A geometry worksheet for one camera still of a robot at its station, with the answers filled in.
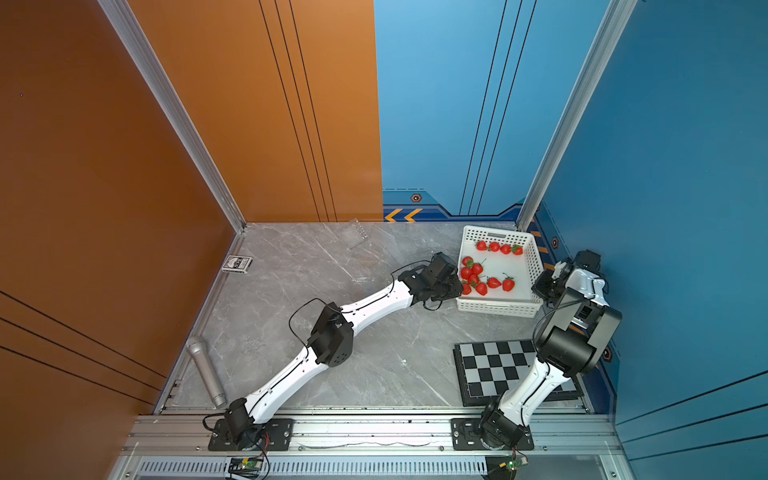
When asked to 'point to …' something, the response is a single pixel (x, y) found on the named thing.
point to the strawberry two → (495, 247)
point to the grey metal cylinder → (197, 347)
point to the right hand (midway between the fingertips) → (540, 289)
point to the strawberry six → (493, 282)
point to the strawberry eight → (468, 262)
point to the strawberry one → (481, 245)
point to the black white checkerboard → (486, 370)
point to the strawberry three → (506, 249)
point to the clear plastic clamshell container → (367, 269)
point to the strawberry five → (508, 283)
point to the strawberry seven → (481, 288)
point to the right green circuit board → (514, 463)
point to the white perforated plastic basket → (498, 267)
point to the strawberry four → (517, 249)
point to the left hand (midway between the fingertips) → (467, 285)
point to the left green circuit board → (249, 467)
